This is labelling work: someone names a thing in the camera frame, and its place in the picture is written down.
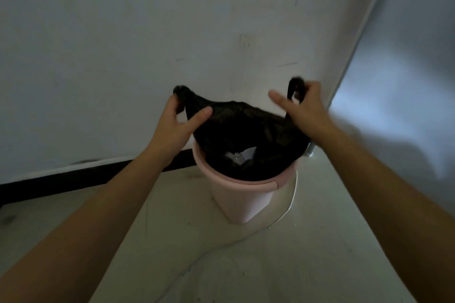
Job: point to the person's right hand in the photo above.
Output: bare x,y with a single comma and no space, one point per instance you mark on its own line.
309,114

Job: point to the person's left hand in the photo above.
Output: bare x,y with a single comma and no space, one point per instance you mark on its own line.
170,136

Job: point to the black bin liner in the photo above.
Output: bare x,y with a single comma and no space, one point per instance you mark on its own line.
241,125

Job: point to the person's right forearm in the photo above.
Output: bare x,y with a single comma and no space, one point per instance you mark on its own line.
384,207

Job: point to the person's left forearm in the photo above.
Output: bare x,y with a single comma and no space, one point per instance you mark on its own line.
78,235

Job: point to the small metal panel foot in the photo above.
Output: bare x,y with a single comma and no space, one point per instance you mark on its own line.
310,150

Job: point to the pale pink bin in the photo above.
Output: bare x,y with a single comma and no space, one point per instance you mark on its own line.
241,203

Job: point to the white partition panel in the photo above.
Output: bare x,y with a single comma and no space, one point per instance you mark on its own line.
408,82

